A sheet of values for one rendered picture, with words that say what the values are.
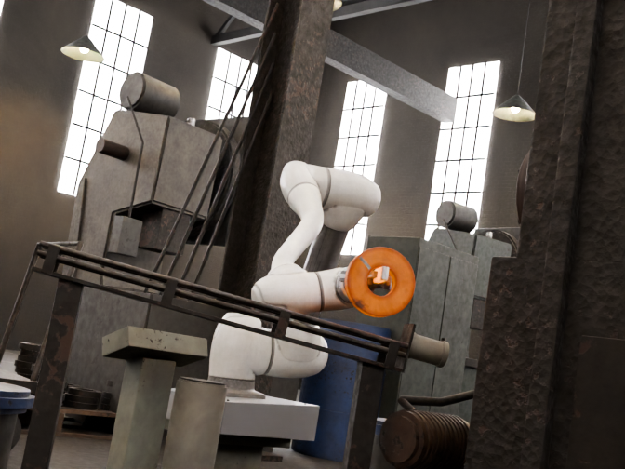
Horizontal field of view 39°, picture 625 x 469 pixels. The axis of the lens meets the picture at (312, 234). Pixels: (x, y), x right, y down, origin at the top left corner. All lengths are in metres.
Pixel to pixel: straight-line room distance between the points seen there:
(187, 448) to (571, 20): 1.24
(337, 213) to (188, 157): 4.92
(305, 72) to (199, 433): 3.61
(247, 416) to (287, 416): 0.16
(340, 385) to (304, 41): 2.16
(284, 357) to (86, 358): 2.63
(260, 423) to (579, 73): 1.51
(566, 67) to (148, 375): 1.18
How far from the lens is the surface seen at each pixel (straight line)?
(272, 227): 5.16
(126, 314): 5.15
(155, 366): 2.20
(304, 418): 2.90
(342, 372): 5.73
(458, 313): 6.24
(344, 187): 2.72
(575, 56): 1.83
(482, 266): 10.21
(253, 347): 2.93
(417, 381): 5.93
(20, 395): 2.17
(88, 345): 5.45
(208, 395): 2.08
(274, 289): 2.19
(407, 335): 1.97
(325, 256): 2.83
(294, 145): 5.30
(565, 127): 1.79
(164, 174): 7.43
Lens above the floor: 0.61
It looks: 8 degrees up
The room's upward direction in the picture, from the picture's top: 9 degrees clockwise
